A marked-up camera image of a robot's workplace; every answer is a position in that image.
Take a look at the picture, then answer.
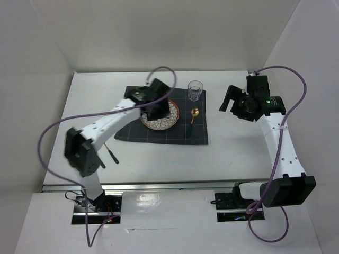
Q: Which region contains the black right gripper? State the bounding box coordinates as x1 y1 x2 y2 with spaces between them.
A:
219 85 254 122

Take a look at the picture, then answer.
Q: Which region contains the floral patterned ceramic plate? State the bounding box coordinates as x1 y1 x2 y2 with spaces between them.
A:
140 100 180 131

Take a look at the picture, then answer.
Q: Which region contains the dark grey checked cloth napkin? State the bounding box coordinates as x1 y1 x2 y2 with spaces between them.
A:
114 88 208 145

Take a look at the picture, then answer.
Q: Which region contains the clear drinking glass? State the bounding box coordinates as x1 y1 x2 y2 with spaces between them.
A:
188 80 203 102

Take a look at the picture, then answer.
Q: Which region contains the gold fork green handle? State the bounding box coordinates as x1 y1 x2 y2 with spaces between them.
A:
104 143 119 164

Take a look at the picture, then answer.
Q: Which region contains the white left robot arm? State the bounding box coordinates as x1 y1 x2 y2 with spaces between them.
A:
64 78 170 211

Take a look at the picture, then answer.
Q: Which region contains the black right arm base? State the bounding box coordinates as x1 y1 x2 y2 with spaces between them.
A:
210 192 255 210

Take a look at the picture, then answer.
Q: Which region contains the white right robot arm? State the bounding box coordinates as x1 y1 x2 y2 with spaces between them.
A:
219 76 316 207

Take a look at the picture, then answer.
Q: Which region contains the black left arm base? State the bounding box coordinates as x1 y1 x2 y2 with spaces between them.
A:
65 190 122 215

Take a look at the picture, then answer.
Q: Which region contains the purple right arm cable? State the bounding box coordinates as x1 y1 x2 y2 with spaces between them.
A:
245 65 308 243

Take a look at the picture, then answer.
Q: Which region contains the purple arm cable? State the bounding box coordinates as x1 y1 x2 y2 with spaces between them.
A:
38 66 177 247
245 65 308 243

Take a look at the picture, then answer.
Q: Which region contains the aluminium front table rail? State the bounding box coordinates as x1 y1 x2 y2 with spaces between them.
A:
41 178 292 193

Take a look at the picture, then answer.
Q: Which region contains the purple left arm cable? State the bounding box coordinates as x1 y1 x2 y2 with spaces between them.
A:
38 66 177 247

